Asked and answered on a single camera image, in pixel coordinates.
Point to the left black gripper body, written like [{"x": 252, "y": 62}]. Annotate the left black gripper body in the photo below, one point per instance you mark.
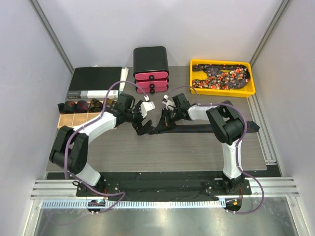
[{"x": 136, "y": 118}]

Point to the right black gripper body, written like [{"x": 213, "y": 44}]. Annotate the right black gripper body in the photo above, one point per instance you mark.
[{"x": 172, "y": 116}]

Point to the blue brown striped tie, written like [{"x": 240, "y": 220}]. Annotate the blue brown striped tie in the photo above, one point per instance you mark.
[{"x": 252, "y": 127}]

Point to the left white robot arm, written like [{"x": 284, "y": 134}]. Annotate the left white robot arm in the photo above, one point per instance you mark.
[{"x": 70, "y": 149}]

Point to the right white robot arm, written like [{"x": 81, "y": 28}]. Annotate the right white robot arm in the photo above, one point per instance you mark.
[{"x": 227, "y": 124}]

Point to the rolled brown patterned tie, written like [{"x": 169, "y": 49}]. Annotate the rolled brown patterned tie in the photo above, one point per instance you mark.
[{"x": 95, "y": 106}]

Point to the black pink drawer box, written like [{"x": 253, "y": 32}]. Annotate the black pink drawer box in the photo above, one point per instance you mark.
[{"x": 150, "y": 69}]

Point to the rolled navy striped tie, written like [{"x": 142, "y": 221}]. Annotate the rolled navy striped tie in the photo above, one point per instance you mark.
[{"x": 82, "y": 107}]

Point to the black flat box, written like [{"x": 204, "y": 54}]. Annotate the black flat box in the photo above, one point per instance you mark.
[{"x": 92, "y": 82}]

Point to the wooden compartment organizer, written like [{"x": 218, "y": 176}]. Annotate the wooden compartment organizer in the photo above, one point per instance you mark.
[{"x": 76, "y": 119}]

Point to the rolled red dark tie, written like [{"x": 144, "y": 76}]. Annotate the rolled red dark tie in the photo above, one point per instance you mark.
[{"x": 68, "y": 107}]

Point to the colourful floral tie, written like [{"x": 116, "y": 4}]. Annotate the colourful floral tie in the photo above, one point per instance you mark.
[{"x": 221, "y": 76}]

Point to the yellow plastic tray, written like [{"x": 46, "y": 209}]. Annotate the yellow plastic tray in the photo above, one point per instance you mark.
[{"x": 245, "y": 92}]

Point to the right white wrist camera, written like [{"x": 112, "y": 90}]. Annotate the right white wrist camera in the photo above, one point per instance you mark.
[{"x": 169, "y": 105}]

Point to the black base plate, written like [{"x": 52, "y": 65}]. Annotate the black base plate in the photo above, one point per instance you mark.
[{"x": 172, "y": 186}]

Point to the white slotted cable duct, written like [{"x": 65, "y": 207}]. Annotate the white slotted cable duct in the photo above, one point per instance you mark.
[{"x": 97, "y": 204}]

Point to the aluminium frame rail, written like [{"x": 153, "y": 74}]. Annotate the aluminium frame rail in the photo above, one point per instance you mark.
[{"x": 53, "y": 189}]

